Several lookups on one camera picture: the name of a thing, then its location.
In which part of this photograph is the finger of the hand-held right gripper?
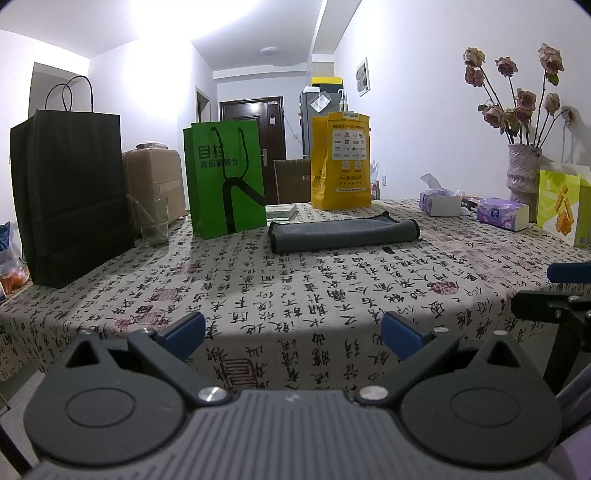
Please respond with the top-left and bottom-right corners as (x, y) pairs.
(547, 261), (591, 285)
(510, 290), (591, 397)

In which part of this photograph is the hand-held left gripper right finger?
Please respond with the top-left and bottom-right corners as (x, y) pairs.
(355, 311), (524, 403)

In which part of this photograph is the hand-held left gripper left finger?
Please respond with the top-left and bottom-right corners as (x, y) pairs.
(59, 312), (232, 404)

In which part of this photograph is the grey towel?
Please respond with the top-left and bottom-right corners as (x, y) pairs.
(268, 211), (421, 254)

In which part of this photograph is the green and yellow snack bag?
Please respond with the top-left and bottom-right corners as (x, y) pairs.
(536, 162), (591, 248)

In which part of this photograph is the purple tissue pack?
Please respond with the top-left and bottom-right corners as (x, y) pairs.
(475, 197), (530, 232)

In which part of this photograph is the clear drinking glass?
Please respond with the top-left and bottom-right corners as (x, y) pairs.
(126, 194), (170, 248)

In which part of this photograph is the pale textured vase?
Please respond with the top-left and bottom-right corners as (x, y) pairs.
(505, 143), (544, 204)

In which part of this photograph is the calligraphy printed tablecloth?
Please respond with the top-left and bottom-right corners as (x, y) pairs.
(0, 198), (591, 398)

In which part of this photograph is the white tissue box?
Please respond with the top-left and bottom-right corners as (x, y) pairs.
(419, 173), (462, 217)

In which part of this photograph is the purple garment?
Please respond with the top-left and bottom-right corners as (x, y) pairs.
(547, 383), (591, 480)

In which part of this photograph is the beige suitcase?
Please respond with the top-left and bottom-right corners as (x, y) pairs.
(122, 147), (187, 239)

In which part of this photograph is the white flat box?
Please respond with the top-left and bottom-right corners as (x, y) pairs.
(265, 204), (299, 221)

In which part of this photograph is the green paper bag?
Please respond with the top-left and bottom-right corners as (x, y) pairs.
(183, 121), (267, 240)

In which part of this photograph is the black paper bag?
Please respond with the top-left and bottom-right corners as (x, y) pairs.
(10, 76), (136, 289)

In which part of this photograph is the dried rose bouquet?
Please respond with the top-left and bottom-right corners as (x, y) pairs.
(464, 43), (566, 147)

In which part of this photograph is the wooden chair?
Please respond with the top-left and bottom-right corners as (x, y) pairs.
(273, 158), (313, 205)

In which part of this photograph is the yellow paper bag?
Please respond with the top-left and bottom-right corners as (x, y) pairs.
(310, 112), (373, 210)

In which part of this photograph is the orange and blue plastic bag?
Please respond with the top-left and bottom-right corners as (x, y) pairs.
(0, 222), (32, 301)

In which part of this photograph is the dark brown door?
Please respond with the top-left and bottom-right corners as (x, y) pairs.
(219, 96), (288, 168)

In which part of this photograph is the grey refrigerator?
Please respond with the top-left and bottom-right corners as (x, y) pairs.
(299, 87), (343, 203)

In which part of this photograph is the framed wall picture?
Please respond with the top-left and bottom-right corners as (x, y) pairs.
(355, 57), (371, 96)

